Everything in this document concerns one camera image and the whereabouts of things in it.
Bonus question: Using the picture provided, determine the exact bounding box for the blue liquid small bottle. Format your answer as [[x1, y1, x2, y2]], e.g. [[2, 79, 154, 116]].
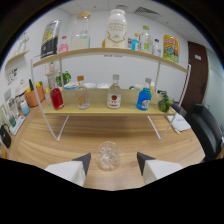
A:
[[136, 77, 153, 112]]

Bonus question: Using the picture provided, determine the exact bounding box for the clear bottle orange cap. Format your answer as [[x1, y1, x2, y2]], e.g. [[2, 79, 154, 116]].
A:
[[75, 75, 91, 110]]

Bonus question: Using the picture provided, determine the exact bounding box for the white milk bottle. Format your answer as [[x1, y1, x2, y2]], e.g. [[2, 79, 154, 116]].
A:
[[104, 8, 128, 50]]

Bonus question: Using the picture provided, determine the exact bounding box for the light blue cup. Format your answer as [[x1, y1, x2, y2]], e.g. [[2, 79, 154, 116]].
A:
[[19, 99, 31, 116]]

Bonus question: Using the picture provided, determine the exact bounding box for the clear glass with ice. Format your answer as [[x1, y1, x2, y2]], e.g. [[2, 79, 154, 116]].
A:
[[96, 140, 121, 172]]

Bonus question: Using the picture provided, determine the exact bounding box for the white pouch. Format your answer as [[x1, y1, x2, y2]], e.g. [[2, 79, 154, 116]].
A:
[[165, 113, 192, 134]]

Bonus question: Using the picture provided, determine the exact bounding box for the black sofa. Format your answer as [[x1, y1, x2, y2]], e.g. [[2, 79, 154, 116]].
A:
[[184, 103, 224, 163]]

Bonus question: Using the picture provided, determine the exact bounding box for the glass bowl of limes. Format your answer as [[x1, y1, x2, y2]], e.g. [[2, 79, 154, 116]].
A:
[[157, 91, 174, 113]]

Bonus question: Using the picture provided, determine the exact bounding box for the white tray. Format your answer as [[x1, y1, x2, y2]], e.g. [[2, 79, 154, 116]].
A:
[[8, 114, 27, 136]]

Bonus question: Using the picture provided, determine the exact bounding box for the white-framed wooden shelf rack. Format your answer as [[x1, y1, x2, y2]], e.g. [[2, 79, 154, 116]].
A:
[[30, 47, 192, 143]]

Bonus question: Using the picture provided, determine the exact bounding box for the red liquid glass bottle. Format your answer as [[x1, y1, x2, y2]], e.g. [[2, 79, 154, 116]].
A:
[[49, 81, 65, 111]]

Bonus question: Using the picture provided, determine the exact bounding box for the clear bottle red label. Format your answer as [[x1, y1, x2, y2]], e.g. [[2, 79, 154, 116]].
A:
[[106, 74, 123, 110]]

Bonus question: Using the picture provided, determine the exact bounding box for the green potted plant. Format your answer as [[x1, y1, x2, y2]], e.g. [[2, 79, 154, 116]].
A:
[[55, 70, 72, 88]]

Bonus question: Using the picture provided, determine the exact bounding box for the brown door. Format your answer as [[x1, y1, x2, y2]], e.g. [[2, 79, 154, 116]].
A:
[[181, 41, 209, 113]]

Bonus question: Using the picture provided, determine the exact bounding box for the small clear bottle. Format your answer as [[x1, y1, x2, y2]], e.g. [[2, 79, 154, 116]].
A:
[[152, 38, 163, 57]]

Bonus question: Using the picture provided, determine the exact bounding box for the yellow colourful snack bag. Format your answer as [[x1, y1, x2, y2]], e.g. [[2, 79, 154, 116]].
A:
[[162, 34, 181, 64]]

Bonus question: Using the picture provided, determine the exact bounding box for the pink small bottle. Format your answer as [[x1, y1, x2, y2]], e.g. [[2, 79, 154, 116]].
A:
[[58, 35, 70, 54]]

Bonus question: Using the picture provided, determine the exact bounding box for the small bottle blue label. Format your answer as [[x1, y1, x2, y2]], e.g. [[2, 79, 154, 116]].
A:
[[130, 32, 141, 52]]

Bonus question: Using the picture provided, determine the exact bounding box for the clear bottle green cap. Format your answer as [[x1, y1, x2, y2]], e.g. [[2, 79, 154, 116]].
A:
[[139, 25, 154, 53]]

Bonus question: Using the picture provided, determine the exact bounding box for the black snack bag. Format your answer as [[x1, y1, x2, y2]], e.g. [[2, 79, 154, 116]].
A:
[[40, 19, 63, 59]]

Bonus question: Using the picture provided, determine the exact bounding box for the wooden wall shelf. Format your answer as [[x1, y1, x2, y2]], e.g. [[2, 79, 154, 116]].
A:
[[3, 49, 31, 68]]

